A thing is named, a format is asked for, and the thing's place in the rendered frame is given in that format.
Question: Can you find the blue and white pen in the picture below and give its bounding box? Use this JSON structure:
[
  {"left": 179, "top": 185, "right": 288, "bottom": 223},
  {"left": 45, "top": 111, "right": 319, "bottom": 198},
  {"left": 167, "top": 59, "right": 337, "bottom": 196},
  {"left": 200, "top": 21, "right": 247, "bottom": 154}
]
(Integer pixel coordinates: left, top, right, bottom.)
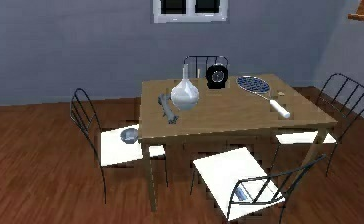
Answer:
[{"left": 235, "top": 186, "right": 249, "bottom": 202}]

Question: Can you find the black wire chair white seat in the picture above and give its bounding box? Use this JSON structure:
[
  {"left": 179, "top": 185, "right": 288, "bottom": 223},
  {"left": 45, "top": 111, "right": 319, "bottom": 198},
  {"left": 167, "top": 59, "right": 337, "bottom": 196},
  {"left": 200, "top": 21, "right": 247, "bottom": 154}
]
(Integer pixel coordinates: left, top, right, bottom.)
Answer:
[
  {"left": 182, "top": 55, "right": 230, "bottom": 80},
  {"left": 269, "top": 72, "right": 364, "bottom": 178},
  {"left": 69, "top": 87, "right": 169, "bottom": 205},
  {"left": 189, "top": 146, "right": 327, "bottom": 224}
]

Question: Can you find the grey statue figure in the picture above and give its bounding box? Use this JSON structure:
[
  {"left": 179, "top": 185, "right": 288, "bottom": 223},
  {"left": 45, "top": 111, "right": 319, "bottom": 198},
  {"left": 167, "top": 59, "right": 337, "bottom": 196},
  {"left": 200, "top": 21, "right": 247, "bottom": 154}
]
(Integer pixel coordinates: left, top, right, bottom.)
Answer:
[{"left": 157, "top": 93, "right": 180, "bottom": 125}]

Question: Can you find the clear glass vase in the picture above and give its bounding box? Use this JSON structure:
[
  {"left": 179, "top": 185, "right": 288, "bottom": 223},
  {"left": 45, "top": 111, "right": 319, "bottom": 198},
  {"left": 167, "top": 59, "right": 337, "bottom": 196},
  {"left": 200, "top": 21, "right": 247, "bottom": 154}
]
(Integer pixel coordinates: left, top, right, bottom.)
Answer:
[{"left": 170, "top": 63, "right": 200, "bottom": 112}]

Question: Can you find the brown wooden table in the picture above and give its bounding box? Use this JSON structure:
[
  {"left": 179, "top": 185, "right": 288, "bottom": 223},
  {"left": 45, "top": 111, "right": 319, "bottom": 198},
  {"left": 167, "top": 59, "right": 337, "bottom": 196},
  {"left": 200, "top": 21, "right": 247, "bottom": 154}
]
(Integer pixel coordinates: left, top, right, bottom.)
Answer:
[{"left": 137, "top": 73, "right": 339, "bottom": 213}]

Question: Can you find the grey bowl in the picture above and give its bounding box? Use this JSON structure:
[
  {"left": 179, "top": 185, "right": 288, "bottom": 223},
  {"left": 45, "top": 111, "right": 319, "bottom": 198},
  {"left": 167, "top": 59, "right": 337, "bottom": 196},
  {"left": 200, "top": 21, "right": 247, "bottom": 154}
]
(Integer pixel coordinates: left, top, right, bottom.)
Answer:
[{"left": 119, "top": 128, "right": 139, "bottom": 145}]

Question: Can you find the white framed window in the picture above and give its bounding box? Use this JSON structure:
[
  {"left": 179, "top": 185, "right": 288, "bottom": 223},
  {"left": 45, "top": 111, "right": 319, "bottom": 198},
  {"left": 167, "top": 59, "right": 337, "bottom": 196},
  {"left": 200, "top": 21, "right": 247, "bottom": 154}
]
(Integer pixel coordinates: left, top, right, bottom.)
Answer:
[{"left": 152, "top": 0, "right": 229, "bottom": 24}]

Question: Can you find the black alarm clock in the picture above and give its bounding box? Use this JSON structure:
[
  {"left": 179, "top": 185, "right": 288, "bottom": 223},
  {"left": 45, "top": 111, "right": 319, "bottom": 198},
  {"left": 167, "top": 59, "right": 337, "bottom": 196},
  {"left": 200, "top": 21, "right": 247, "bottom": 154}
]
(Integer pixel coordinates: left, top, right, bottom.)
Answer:
[{"left": 205, "top": 64, "right": 230, "bottom": 90}]

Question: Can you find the blue and white tennis racket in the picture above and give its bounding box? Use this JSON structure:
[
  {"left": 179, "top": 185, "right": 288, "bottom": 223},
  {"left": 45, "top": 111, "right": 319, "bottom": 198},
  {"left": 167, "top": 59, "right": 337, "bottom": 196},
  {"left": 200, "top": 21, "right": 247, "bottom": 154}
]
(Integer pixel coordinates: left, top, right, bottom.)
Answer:
[{"left": 235, "top": 75, "right": 291, "bottom": 119}]

